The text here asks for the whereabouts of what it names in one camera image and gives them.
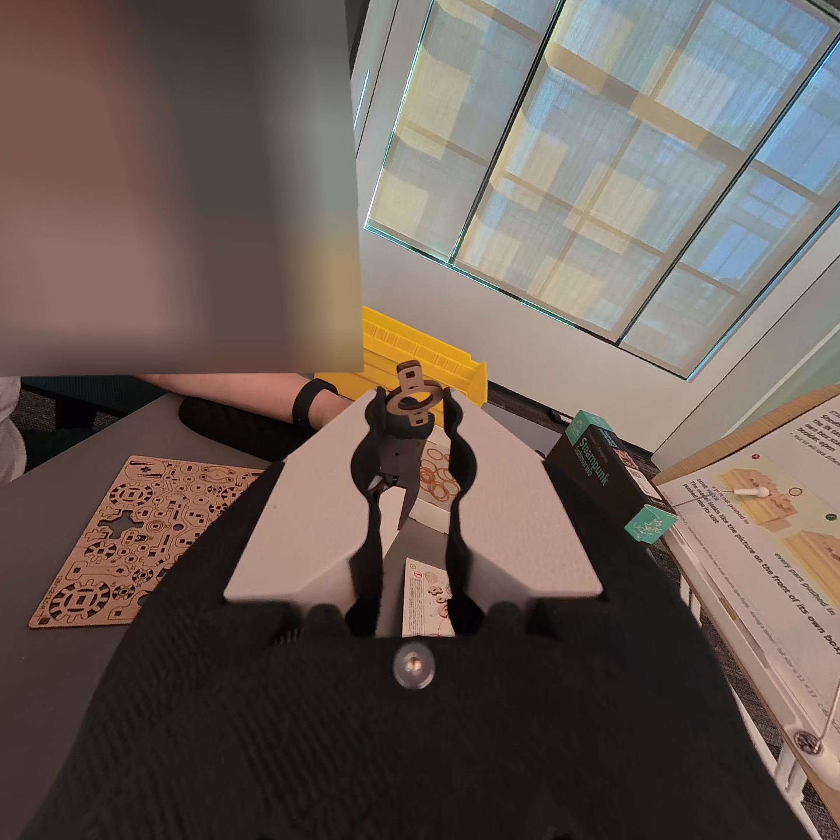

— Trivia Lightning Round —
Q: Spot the laser-cut wooden parts sheet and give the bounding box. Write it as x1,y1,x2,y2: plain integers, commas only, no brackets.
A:
28,455,265,631

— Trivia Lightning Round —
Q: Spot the dark green chair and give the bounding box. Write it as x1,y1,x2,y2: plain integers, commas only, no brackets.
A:
20,376,168,468

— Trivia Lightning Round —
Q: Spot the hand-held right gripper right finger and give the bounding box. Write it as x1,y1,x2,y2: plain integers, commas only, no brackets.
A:
442,387,606,632

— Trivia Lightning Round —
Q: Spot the yellow plastic bin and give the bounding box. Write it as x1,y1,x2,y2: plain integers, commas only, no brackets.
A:
314,306,488,409

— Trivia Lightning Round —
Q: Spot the wooden board with instruction sheet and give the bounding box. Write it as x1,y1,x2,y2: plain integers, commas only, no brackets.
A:
653,386,840,811

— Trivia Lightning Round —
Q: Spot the illustrated instruction booklet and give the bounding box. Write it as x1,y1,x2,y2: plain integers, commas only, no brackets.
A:
402,558,455,639

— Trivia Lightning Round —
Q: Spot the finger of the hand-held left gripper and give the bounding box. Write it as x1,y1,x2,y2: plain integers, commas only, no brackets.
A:
377,420,435,531

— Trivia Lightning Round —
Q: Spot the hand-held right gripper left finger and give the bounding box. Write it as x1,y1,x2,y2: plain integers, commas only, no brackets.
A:
223,387,389,632

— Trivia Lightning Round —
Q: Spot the black and teal model box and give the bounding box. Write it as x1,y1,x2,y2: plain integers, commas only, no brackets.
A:
543,409,678,544

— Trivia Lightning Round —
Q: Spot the person's white shirt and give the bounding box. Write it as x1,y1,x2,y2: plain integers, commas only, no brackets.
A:
0,377,28,487

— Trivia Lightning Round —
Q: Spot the wooden ring model part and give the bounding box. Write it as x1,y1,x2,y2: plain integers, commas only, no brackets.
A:
385,361,439,435

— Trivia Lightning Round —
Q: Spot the large gridded window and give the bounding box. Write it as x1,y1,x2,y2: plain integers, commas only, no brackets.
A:
364,0,840,380

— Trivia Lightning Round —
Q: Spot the black wristband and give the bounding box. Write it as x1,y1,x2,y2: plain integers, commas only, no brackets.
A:
293,378,340,425

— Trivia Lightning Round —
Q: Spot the white card with rubber bands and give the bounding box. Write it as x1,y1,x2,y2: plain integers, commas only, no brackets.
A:
407,440,462,534

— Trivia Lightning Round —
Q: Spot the person's left forearm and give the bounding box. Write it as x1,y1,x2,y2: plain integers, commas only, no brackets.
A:
141,374,352,429

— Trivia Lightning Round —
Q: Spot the black cloth pad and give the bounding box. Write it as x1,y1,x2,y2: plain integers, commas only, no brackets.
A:
178,395,317,464

